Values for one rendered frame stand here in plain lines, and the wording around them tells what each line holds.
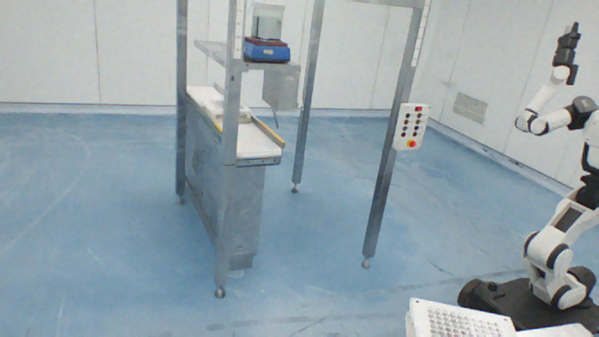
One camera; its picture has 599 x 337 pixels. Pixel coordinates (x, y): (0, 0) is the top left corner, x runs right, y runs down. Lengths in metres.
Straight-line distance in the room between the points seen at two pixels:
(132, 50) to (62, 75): 0.77
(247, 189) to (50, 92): 3.49
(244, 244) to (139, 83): 3.25
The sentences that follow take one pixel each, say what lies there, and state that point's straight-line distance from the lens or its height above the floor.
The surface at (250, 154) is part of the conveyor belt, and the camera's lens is 2.22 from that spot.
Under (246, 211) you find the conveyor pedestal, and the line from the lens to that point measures 2.51.
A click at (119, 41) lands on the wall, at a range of 5.38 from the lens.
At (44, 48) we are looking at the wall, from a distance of 5.45.
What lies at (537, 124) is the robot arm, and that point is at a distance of 2.40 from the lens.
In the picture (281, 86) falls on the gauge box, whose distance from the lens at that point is 2.15.
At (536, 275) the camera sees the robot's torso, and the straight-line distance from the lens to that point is 2.68.
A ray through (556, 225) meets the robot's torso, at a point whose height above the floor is 0.68.
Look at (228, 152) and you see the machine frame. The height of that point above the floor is 0.86.
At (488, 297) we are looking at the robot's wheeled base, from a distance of 2.67.
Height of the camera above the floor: 1.63
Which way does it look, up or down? 23 degrees down
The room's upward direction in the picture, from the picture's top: 7 degrees clockwise
